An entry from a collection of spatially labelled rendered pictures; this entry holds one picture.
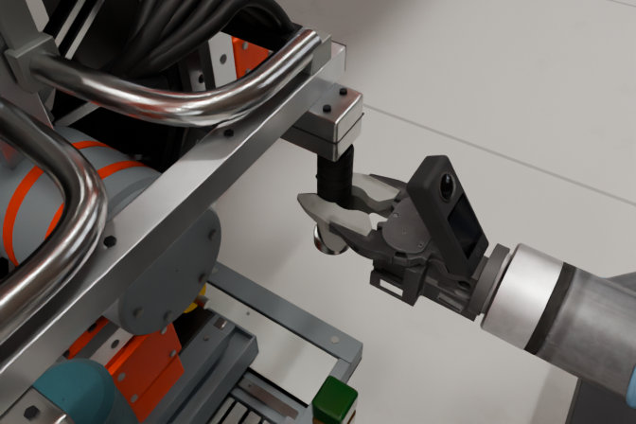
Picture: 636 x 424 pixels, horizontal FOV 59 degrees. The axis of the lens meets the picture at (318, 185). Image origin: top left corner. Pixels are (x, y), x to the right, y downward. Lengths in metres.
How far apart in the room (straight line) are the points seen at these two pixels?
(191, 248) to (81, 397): 0.18
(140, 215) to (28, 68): 0.17
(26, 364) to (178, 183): 0.14
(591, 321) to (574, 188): 1.37
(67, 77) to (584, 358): 0.47
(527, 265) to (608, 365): 0.10
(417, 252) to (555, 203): 1.30
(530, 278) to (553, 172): 1.39
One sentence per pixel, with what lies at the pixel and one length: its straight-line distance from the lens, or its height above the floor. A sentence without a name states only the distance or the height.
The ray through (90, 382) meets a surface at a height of 0.74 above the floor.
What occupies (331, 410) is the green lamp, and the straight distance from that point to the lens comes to 0.65.
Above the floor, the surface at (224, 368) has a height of 0.15.
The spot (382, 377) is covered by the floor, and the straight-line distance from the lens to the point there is 1.39.
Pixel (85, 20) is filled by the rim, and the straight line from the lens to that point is 0.69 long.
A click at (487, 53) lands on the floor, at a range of 2.36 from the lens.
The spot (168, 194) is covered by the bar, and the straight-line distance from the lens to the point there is 0.40.
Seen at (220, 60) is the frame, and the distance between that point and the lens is 0.71.
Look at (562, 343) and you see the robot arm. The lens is 0.54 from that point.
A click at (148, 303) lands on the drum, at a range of 0.51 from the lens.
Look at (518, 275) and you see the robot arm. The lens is 0.53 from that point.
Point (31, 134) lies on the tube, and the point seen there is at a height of 1.01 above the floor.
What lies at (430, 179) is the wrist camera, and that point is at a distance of 0.49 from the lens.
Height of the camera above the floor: 1.27
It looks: 47 degrees down
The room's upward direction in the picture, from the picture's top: straight up
